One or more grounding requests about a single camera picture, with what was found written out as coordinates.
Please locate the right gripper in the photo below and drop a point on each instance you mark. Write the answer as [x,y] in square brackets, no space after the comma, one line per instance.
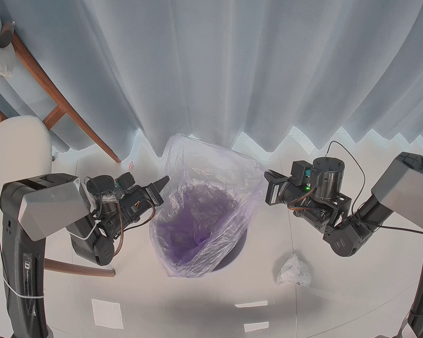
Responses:
[276,190]

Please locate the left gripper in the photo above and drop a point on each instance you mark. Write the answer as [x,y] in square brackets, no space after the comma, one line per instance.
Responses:
[135,206]

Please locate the purple plastic bag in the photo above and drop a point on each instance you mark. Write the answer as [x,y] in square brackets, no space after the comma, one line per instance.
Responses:
[204,206]

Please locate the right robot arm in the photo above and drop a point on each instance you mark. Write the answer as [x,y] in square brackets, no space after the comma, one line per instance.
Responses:
[398,192]

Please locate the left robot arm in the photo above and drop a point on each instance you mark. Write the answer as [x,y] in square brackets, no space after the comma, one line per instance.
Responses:
[45,202]

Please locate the white trash bin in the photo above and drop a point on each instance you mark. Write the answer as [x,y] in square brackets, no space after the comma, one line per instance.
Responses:
[239,246]

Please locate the crumpled white paper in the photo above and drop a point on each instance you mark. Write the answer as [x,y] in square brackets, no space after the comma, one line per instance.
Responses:
[294,271]

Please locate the white cushioned wooden chair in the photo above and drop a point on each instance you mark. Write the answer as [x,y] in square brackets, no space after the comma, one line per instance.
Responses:
[17,143]

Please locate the pale blue curtain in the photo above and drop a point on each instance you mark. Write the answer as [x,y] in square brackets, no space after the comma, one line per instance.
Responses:
[232,55]

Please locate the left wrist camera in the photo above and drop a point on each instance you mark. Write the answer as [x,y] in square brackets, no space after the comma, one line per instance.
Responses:
[125,181]

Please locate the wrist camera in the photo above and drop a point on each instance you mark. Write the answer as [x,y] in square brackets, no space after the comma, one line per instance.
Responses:
[125,181]
[299,169]

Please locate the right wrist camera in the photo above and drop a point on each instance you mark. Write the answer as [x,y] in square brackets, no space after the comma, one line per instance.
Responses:
[299,169]

